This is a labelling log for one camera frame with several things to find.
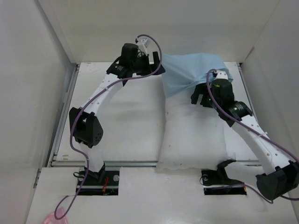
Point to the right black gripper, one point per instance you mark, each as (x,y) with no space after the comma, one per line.
(203,101)

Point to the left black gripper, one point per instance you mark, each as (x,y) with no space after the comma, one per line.
(143,56)

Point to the light blue pillowcase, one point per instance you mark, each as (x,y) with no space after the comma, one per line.
(186,71)

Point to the white pillow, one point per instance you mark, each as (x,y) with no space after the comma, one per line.
(194,136)

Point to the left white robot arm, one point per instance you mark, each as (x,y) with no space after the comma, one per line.
(86,131)

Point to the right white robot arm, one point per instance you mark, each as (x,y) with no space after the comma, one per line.
(279,174)

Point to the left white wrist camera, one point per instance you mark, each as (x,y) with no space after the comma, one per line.
(143,44)

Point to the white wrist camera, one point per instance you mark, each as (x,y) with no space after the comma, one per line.
(219,74)
(143,44)

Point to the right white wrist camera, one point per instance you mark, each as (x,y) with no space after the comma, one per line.
(219,74)

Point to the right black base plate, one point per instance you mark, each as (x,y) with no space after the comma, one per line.
(217,183)

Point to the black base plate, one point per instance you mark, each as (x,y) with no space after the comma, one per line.
(217,183)
(103,183)

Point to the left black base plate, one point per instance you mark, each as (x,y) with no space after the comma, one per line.
(103,183)

